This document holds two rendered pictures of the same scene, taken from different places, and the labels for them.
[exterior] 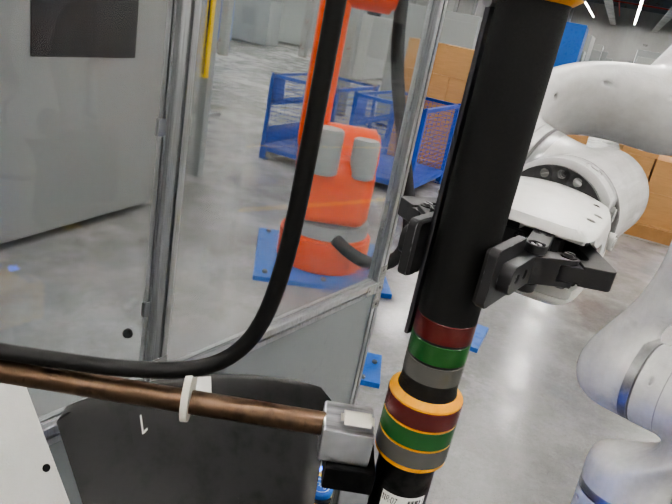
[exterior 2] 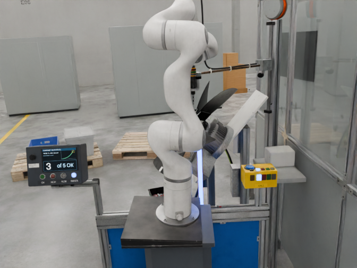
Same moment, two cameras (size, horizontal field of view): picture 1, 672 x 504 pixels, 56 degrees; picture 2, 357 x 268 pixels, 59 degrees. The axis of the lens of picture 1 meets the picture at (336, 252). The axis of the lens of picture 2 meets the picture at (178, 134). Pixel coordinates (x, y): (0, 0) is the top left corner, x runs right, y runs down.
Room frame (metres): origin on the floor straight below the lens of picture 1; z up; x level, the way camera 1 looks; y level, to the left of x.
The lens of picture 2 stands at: (1.81, -1.12, 1.71)
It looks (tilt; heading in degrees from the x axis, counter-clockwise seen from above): 17 degrees down; 148
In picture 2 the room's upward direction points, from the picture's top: 3 degrees counter-clockwise
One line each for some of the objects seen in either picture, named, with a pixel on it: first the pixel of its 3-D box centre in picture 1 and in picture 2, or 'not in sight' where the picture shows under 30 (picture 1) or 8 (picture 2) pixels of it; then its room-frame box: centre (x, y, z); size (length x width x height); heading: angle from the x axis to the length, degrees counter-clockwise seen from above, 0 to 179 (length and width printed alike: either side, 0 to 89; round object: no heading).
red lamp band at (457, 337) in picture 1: (445, 322); not in sight; (0.31, -0.07, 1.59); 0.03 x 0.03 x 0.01
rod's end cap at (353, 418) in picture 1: (355, 428); not in sight; (0.31, -0.03, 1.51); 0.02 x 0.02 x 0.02; 3
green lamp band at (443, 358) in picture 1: (439, 343); not in sight; (0.31, -0.07, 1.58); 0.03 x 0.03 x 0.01
